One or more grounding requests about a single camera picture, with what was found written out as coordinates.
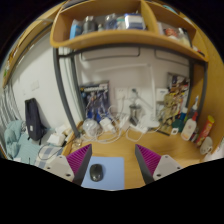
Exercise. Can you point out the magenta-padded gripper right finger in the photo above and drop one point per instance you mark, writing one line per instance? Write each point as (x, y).
(150, 161)

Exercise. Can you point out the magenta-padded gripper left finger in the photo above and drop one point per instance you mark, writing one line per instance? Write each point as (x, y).
(78, 161)

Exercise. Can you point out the black computer mouse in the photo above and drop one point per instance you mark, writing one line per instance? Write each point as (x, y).
(96, 172)

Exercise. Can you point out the light blue mouse pad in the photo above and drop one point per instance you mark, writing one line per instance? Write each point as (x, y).
(113, 173)

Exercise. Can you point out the small clear glass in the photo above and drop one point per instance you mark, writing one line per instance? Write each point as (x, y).
(77, 143)

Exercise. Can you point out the blue checked bed sheet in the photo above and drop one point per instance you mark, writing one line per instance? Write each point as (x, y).
(48, 155)

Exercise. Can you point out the white tissue packs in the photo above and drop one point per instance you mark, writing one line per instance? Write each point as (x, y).
(58, 136)

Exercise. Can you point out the white power strip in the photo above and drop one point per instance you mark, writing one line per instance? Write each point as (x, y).
(138, 128)

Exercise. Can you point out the clear plastic cup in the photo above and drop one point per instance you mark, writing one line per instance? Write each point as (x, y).
(90, 126)

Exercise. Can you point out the small white cube clock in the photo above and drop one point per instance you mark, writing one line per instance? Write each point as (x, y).
(173, 131)

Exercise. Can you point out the white charger block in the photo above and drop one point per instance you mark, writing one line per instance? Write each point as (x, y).
(106, 125)

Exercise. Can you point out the white red-capped lotion bottle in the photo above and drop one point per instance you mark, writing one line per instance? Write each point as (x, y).
(188, 128)

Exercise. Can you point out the gold robot figure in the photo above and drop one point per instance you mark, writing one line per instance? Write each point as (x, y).
(169, 108)

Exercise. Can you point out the black backpack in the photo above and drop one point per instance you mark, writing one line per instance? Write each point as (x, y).
(34, 118)

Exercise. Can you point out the teal blanket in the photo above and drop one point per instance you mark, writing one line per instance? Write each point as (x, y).
(18, 143)

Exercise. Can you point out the red yellow chip can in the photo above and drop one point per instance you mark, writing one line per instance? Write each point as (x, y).
(205, 130)

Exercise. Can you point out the blue model kit box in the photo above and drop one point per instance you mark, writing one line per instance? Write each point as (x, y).
(95, 98)

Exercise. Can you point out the clear blue spray bottle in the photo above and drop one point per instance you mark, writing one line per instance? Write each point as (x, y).
(195, 105)

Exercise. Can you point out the wooden shelf unit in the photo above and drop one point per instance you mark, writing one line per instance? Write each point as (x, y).
(126, 38)

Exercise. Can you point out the white wall socket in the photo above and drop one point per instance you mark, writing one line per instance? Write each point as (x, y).
(121, 93)

